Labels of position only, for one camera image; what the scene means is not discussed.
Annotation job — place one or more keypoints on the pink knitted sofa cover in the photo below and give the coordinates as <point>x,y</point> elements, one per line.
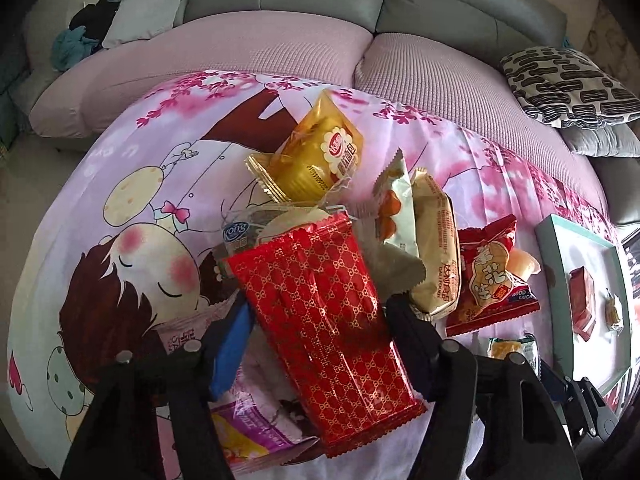
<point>225,45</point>
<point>450,85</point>

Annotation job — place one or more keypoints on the printed cartoon blanket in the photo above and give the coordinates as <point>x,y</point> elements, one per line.
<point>150,185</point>

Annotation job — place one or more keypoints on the beige biscuit packet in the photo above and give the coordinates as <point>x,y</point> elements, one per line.
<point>400,205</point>

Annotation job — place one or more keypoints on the small yellow snack packet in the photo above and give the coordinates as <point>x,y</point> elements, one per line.
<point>613,312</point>

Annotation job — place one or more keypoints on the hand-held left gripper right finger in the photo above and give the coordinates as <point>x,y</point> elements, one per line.
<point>407,325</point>

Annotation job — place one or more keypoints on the red gold-patterned snack packet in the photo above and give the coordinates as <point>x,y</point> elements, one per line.
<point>325,320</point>

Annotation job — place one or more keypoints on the yellow bread packet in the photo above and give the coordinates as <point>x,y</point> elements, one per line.
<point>310,155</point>

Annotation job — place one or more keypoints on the pale green pillow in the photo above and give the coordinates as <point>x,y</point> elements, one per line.
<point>150,10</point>

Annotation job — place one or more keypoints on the teal cloth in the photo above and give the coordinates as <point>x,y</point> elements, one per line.
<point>72,50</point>

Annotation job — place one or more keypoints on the purple and yellow snack packet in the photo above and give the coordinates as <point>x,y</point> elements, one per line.
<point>250,430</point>

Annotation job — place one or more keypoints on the small green snack packet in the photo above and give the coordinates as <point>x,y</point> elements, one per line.
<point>512,350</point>

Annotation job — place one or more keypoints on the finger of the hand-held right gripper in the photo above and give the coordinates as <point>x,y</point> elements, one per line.
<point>582,402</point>

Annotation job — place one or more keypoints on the cream long pastry packet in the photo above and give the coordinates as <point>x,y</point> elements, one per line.
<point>437,240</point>

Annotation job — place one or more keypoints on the black and white patterned pillow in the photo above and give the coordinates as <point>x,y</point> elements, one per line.
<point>565,85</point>

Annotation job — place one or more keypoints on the teal-rimmed cardboard box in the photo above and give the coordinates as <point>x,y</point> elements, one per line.
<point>555,260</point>

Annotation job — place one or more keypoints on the pink snack packet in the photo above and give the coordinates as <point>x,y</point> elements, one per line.
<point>177,335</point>

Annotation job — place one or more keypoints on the red cartoon snack packet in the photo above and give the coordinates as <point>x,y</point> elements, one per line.
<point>482,280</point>

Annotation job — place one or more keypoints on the dark clothing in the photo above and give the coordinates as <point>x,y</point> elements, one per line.
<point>95,15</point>

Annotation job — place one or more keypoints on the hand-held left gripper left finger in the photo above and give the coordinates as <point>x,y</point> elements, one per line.
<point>229,347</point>

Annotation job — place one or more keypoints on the grey pillow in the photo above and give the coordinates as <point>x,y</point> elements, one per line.
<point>610,140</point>

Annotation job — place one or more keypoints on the small red snack packet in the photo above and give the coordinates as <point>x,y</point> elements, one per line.
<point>582,305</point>

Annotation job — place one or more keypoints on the clear pastry packet blue label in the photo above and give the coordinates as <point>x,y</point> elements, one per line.
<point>272,225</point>

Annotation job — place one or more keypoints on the clear jelly cup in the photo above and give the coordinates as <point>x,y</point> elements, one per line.
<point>525,265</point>

